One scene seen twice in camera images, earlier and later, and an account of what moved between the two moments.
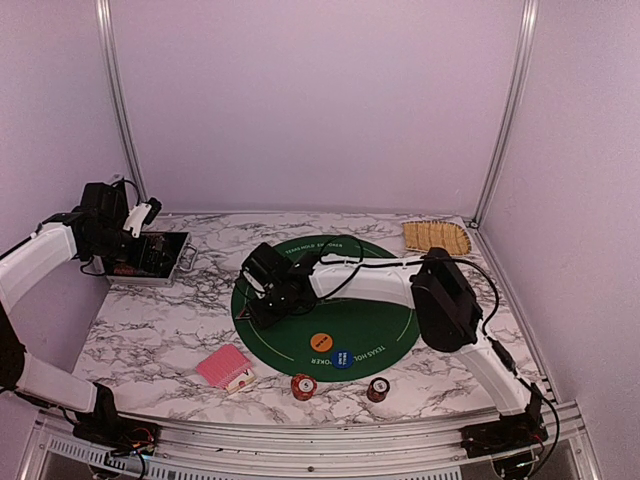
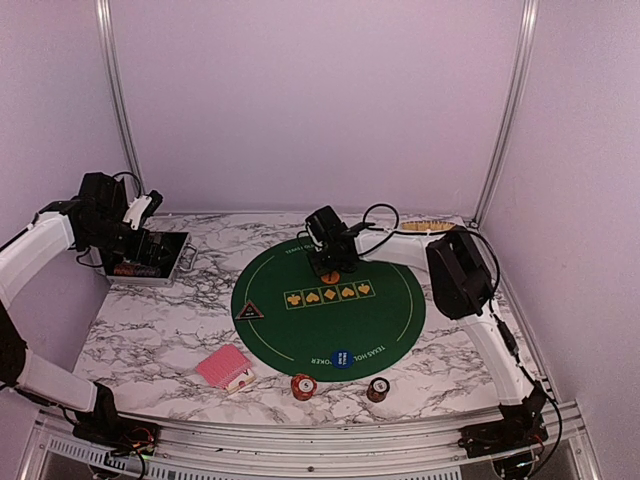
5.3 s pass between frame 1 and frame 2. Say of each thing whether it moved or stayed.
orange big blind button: moved
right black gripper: moved
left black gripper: stayed
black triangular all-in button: stayed
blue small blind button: stayed
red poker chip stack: stayed
